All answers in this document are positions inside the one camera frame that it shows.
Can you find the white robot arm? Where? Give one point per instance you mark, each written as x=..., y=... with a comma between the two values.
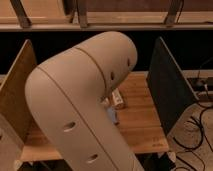
x=65, y=94

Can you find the right dark side panel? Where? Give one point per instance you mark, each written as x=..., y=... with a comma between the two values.
x=173, y=96

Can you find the left wooden side panel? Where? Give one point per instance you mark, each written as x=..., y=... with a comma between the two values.
x=15, y=118

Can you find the blue sponge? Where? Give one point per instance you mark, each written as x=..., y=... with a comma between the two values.
x=113, y=115

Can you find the small white bottle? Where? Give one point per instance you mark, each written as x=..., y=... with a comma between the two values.
x=117, y=99

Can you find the wooden shelf rail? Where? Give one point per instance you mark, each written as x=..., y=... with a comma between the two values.
x=101, y=15

